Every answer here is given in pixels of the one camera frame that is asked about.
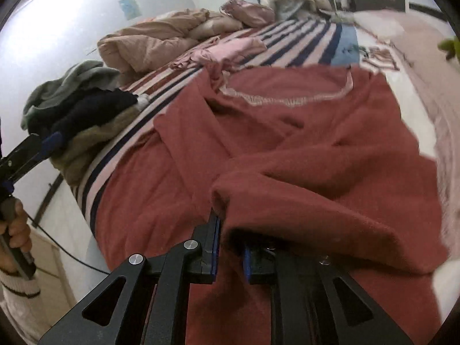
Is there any person's left hand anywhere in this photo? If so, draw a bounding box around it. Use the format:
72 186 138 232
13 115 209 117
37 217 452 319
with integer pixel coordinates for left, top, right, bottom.
0 199 32 273

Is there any grey green garment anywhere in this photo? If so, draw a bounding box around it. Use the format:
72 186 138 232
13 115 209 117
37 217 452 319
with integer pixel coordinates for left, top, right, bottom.
21 60 120 131

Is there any blue wall sticker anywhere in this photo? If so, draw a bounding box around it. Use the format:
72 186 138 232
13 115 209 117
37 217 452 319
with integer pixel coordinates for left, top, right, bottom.
118 0 139 20

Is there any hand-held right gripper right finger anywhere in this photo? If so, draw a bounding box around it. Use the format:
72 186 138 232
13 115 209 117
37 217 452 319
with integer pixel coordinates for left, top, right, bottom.
241 241 414 345

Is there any mauve crumpled garment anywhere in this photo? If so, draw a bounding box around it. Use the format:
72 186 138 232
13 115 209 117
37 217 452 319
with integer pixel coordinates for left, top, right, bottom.
220 0 277 28

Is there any striped bed sheet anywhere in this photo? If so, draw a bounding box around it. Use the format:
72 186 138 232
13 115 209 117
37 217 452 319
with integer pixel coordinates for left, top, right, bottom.
70 17 360 238

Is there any black garment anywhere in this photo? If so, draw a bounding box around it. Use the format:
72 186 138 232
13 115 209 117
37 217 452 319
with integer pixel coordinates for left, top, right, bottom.
28 90 139 141

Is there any black cable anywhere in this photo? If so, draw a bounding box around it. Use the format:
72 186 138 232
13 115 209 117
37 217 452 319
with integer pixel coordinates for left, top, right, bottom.
27 214 110 274

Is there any pink garment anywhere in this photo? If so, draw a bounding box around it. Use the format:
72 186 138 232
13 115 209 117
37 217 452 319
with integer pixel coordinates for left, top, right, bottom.
170 37 268 72

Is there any patterned small cloth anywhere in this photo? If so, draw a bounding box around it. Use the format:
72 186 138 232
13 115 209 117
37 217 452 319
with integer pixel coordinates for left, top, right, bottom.
361 45 400 72

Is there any person's left forearm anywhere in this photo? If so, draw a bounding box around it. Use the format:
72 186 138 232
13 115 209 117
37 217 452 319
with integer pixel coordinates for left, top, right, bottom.
0 268 51 344

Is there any red sweater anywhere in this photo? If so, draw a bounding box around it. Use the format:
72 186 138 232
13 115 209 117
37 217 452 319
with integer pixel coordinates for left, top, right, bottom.
94 64 450 345

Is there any beige duvet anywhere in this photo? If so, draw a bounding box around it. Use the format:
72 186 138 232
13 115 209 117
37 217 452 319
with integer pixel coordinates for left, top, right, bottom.
97 8 245 75

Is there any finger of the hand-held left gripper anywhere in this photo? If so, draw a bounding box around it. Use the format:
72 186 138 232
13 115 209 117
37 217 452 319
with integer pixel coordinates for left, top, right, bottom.
0 132 64 186

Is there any pale pink blanket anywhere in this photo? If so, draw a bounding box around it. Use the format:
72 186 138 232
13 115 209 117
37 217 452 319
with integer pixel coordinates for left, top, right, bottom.
354 9 460 259

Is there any olive garment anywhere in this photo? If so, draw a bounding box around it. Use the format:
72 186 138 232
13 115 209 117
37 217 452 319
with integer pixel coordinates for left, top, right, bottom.
52 107 143 187

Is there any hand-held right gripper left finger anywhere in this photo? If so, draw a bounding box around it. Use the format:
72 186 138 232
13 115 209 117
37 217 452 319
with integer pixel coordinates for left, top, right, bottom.
38 213 221 345

